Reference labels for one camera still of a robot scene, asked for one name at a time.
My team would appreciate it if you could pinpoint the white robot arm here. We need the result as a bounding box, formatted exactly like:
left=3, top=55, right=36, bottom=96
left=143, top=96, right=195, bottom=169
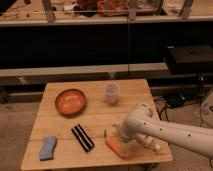
left=119, top=103, right=213, bottom=159

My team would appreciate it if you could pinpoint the black cable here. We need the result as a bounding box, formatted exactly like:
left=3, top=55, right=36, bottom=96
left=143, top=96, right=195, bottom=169
left=156, top=96, right=174, bottom=123

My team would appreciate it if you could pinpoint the blue sponge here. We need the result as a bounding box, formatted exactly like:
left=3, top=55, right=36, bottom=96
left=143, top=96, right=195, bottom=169
left=39, top=136, right=57, bottom=161

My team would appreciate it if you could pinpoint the clear plastic cup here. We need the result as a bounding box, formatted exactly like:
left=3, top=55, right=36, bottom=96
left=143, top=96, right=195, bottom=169
left=104, top=83, right=120, bottom=104

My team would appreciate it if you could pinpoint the wooden table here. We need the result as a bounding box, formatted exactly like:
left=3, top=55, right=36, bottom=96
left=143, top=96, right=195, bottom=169
left=21, top=79, right=172, bottom=171

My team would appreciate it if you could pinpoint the black box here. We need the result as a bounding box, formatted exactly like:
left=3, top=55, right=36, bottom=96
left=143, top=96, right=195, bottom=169
left=165, top=45, right=213, bottom=74

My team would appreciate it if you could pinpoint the orange ceramic bowl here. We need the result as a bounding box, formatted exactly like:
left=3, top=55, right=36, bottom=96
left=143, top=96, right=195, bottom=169
left=55, top=89, right=86, bottom=116

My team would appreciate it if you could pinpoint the orange pepper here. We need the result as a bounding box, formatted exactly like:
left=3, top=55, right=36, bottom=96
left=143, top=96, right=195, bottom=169
left=105, top=137, right=126, bottom=158

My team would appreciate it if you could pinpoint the black striped eraser block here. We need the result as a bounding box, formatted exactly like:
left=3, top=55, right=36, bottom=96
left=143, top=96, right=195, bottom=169
left=71, top=124, right=94, bottom=152

